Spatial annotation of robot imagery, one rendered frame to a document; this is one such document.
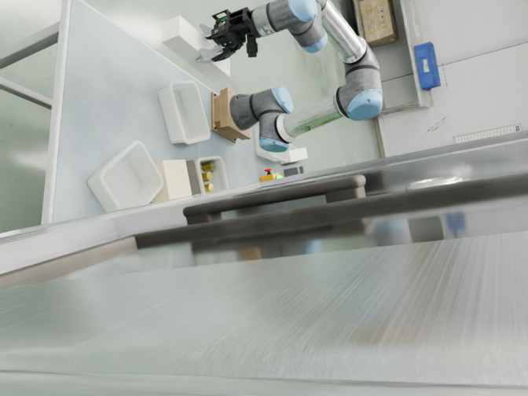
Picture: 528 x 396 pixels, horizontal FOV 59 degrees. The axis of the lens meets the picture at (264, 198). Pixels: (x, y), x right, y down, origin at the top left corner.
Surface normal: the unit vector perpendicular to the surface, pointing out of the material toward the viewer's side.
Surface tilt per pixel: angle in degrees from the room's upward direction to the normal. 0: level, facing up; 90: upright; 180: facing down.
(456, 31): 90
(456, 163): 90
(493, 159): 90
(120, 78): 0
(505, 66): 90
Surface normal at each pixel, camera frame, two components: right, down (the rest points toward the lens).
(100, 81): 0.87, -0.15
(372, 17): -0.48, 0.07
